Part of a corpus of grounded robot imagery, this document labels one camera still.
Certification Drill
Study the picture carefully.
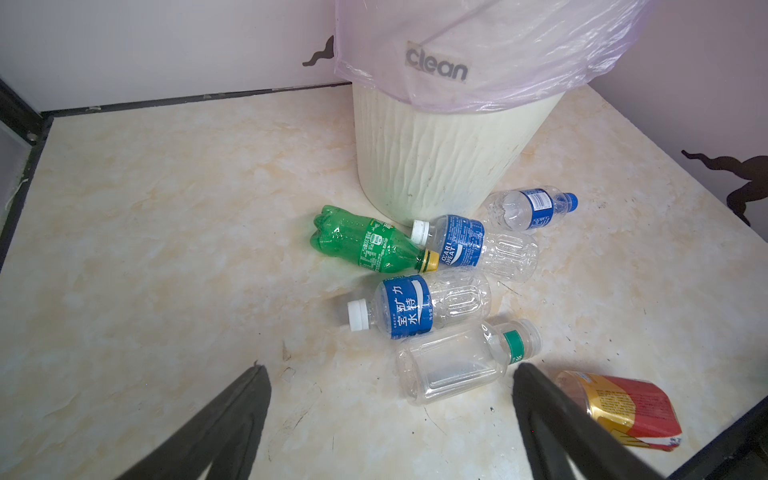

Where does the pink plastic bin liner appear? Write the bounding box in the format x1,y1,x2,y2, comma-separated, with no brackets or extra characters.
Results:
334,0,656,114

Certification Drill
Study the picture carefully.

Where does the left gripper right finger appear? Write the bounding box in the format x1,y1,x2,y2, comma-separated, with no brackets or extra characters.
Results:
512,363,661,480

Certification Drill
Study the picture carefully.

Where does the red gold label bottle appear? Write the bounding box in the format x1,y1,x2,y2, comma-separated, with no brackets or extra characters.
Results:
555,371,682,452

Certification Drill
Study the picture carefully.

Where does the clear bottle blue cap label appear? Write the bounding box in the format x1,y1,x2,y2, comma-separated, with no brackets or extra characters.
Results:
482,186,579,232

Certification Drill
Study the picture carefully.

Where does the clear square bottle green band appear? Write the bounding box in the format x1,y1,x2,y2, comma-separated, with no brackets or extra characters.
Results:
396,315,542,405

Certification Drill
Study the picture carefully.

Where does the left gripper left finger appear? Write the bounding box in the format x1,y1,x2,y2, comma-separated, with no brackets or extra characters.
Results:
120,364,272,479

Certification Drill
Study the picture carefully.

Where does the clear bottle blue chinese label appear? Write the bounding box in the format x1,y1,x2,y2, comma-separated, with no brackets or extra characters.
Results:
347,268,492,340

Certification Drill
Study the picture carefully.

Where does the green bottle near bin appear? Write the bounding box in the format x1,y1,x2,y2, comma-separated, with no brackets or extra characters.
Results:
310,205,439,274

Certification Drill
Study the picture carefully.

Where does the white ribbed waste bin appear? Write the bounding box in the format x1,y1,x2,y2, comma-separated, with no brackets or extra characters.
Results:
352,84,561,225

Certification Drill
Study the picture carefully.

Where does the clear bottle blue sweat label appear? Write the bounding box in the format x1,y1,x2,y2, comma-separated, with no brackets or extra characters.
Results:
410,215,539,282

